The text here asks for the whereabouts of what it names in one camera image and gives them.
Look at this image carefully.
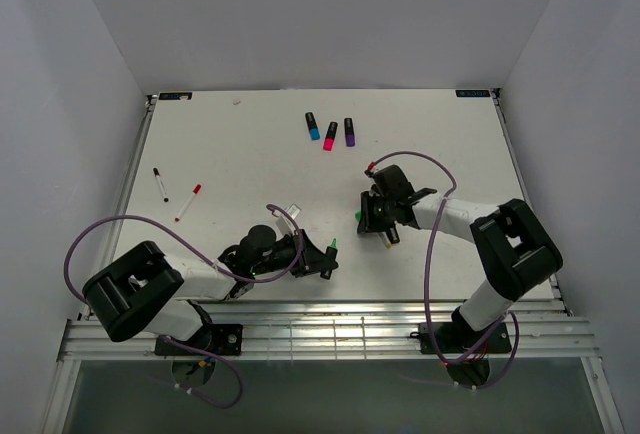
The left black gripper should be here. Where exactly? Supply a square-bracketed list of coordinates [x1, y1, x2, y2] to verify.
[252, 228, 338, 277]

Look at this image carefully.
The orange black highlighter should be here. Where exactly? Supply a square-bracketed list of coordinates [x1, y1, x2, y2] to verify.
[387, 227, 400, 245]

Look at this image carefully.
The green cap black highlighter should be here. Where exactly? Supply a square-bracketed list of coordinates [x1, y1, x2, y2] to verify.
[325, 238, 338, 269]

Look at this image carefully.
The red cap white marker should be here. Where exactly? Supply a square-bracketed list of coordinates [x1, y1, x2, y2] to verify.
[174, 184, 202, 222]

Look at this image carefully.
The black cap white marker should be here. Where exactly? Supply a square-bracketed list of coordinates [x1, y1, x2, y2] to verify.
[152, 167, 169, 203]

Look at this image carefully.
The yellow cap white marker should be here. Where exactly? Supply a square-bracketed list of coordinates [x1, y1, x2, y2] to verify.
[380, 233, 392, 249]

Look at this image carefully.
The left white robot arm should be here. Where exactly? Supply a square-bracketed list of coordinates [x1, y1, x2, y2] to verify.
[82, 225, 339, 354]

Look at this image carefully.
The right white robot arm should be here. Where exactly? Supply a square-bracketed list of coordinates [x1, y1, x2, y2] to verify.
[357, 165, 563, 358]

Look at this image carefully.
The pink cap black highlighter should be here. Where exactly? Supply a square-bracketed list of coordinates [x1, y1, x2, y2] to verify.
[323, 121, 338, 151]

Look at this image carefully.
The purple cap black highlighter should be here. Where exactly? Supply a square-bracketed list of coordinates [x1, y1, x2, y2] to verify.
[344, 118, 356, 147]

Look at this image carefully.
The blue cap black highlighter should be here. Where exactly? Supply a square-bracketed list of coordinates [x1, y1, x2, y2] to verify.
[305, 112, 320, 141]

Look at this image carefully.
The right blue corner label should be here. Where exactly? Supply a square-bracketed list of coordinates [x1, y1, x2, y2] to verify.
[455, 89, 491, 98]

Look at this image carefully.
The blue corner label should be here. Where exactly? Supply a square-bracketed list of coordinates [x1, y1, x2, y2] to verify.
[455, 89, 491, 98]
[158, 92, 193, 101]

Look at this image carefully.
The left blue corner label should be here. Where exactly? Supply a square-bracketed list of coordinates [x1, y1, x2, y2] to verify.
[158, 92, 193, 101]

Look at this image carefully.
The aluminium frame rail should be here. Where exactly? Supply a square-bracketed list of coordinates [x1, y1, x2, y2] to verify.
[58, 300, 599, 361]

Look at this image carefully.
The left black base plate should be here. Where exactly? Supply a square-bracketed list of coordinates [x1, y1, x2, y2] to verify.
[153, 324, 243, 356]

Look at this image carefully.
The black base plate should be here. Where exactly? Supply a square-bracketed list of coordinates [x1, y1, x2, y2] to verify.
[153, 324, 243, 356]
[410, 322, 512, 356]

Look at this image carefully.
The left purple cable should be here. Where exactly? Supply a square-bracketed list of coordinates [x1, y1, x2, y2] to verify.
[64, 203, 305, 409]

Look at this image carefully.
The purple cable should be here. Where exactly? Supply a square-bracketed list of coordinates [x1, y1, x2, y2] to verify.
[64, 203, 305, 409]
[367, 150, 520, 390]

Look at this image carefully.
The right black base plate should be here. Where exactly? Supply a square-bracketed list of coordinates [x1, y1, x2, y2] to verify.
[410, 322, 512, 356]

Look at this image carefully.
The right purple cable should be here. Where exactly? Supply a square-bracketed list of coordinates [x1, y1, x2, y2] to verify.
[367, 150, 520, 390]

